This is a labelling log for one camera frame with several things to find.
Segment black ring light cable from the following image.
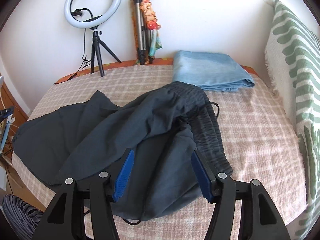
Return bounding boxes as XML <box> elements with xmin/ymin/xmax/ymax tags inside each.
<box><xmin>53</xmin><ymin>9</ymin><xmax>94</xmax><ymax>86</ymax></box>

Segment folded light blue cloth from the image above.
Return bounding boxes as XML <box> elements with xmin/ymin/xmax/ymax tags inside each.
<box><xmin>172</xmin><ymin>50</ymin><xmax>255</xmax><ymax>92</ymax></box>

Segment small black tripod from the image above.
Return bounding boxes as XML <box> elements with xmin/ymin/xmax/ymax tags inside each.
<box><xmin>91</xmin><ymin>26</ymin><xmax>121</xmax><ymax>77</ymax></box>

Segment white ring light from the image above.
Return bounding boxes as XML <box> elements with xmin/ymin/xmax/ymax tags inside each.
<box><xmin>63</xmin><ymin>0</ymin><xmax>121</xmax><ymax>29</ymax></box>

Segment striped trouser leg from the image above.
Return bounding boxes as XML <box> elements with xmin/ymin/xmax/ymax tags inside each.
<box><xmin>1</xmin><ymin>194</ymin><xmax>44</xmax><ymax>239</ymax></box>

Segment folded silver tripod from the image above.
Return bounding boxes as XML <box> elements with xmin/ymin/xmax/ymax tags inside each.
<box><xmin>133</xmin><ymin>0</ymin><xmax>150</xmax><ymax>65</ymax></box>

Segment green patterned white pillow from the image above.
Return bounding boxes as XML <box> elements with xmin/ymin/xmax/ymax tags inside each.
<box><xmin>265</xmin><ymin>0</ymin><xmax>319</xmax><ymax>239</ymax></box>

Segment dark grey pants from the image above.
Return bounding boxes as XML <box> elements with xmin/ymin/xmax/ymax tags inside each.
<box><xmin>12</xmin><ymin>82</ymin><xmax>233</xmax><ymax>221</ymax></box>

